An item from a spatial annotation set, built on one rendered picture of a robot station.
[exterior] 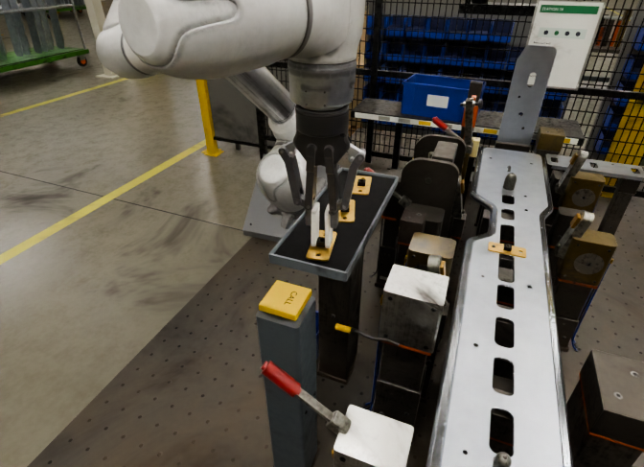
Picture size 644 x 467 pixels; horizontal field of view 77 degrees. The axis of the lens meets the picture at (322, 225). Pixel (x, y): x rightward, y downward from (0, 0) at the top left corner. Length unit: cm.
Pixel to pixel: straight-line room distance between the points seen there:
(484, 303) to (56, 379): 190
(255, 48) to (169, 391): 88
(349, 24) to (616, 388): 65
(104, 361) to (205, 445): 130
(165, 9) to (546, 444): 71
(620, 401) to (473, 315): 25
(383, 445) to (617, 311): 106
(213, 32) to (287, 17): 9
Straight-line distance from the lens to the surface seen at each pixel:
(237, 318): 125
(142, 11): 41
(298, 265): 67
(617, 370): 83
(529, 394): 77
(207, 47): 40
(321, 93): 54
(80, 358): 233
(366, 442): 59
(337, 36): 52
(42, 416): 219
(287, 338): 62
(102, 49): 101
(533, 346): 85
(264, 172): 129
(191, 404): 109
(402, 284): 72
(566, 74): 195
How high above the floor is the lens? 158
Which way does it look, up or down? 33 degrees down
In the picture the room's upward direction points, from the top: straight up
